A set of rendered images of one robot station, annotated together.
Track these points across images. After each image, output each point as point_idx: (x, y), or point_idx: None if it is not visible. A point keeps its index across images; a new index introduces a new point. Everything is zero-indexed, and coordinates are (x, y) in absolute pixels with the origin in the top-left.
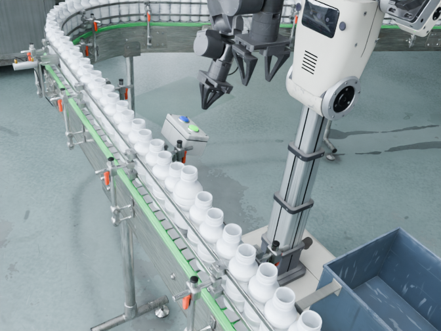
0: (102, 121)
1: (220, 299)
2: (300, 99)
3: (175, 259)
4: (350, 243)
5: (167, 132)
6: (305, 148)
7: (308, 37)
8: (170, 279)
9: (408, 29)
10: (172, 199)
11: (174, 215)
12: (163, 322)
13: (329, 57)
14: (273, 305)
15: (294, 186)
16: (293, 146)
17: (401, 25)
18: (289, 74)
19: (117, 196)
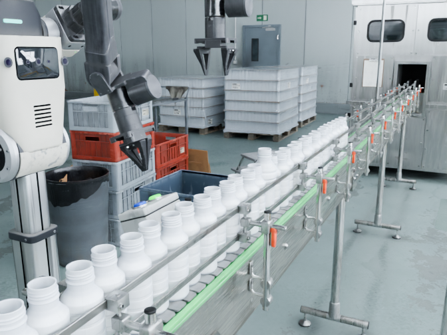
0: (163, 290)
1: (297, 197)
2: (38, 166)
3: (287, 223)
4: None
5: (159, 224)
6: (48, 220)
7: (32, 90)
8: (283, 258)
9: (70, 52)
10: (274, 181)
11: (272, 197)
12: None
13: (61, 97)
14: (308, 146)
15: (57, 272)
16: (38, 233)
17: (66, 51)
18: (16, 149)
19: (227, 322)
